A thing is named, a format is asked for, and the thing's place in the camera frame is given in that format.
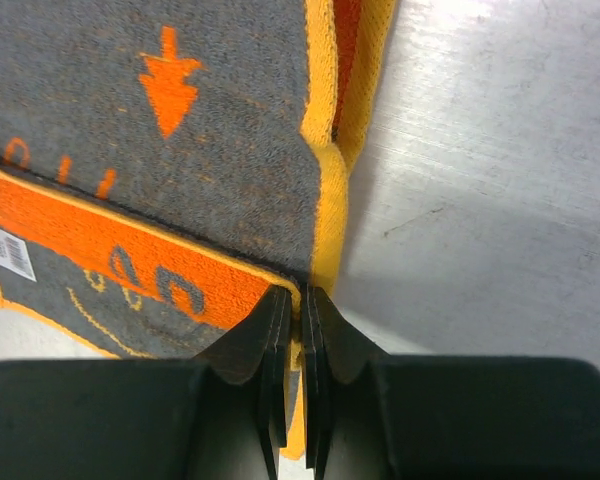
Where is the orange towel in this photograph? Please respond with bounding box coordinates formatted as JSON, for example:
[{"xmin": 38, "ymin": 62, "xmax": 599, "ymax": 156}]
[{"xmin": 0, "ymin": 0, "xmax": 399, "ymax": 461}]

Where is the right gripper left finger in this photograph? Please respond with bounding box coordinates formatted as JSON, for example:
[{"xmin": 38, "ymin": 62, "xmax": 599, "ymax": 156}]
[{"xmin": 0, "ymin": 287, "xmax": 291, "ymax": 479}]

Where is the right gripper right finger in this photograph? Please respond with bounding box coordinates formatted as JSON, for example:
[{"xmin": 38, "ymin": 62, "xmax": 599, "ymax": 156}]
[{"xmin": 301, "ymin": 287, "xmax": 600, "ymax": 479}]

